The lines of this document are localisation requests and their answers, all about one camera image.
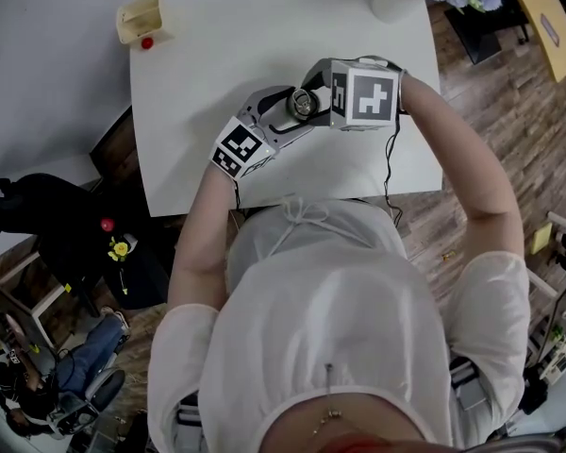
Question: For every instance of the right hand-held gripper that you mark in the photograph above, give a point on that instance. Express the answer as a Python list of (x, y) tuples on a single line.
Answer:
[(372, 95)]

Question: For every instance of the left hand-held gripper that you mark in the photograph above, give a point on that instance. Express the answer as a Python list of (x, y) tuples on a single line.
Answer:
[(240, 146)]

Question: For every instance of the person's left forearm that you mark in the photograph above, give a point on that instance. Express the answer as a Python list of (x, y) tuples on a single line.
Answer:
[(203, 234)]

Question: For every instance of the person's right forearm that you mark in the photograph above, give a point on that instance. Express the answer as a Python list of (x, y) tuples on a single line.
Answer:
[(471, 158)]

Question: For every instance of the cream box with red button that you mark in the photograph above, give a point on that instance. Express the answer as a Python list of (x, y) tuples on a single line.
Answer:
[(141, 17)]

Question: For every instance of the red ball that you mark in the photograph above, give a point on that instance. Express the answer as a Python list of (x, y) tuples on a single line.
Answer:
[(106, 224)]

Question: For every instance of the yellow flower toy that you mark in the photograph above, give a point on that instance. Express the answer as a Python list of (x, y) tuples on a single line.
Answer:
[(119, 249)]

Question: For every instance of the person's white shirt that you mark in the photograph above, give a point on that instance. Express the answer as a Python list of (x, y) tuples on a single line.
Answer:
[(335, 323)]

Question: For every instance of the small yellow-tipped stick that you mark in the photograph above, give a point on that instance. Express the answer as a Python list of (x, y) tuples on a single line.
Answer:
[(124, 288)]

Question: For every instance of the purple card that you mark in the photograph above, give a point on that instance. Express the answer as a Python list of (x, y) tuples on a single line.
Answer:
[(550, 30)]

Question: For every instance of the yellow wooden table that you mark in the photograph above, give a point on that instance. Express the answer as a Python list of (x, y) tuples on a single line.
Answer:
[(552, 7)]

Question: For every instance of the yellow notepad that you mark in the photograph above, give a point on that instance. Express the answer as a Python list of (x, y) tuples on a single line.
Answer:
[(541, 239)]

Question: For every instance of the white-framed wooden side table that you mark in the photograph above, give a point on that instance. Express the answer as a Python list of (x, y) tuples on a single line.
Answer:
[(33, 295)]

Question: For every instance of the person's neck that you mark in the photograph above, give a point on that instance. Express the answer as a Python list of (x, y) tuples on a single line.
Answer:
[(358, 413)]

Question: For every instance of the grey waist-mounted device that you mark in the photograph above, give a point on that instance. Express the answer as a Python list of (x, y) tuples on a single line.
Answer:
[(189, 418), (469, 385)]

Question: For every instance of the grey office chair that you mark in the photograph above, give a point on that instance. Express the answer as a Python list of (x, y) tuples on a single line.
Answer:
[(99, 390)]

